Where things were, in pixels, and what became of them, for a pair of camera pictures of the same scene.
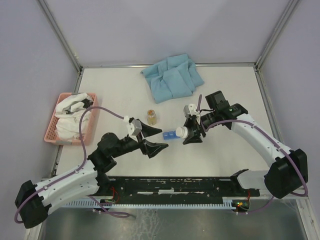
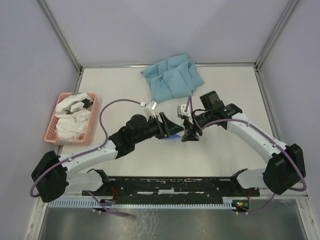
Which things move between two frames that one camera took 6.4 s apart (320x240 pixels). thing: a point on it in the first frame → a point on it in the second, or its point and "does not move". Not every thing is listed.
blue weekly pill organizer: (170, 135) does not move
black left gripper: (151, 149) → (167, 128)
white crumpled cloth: (68, 111) does not move
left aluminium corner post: (60, 35) does not move
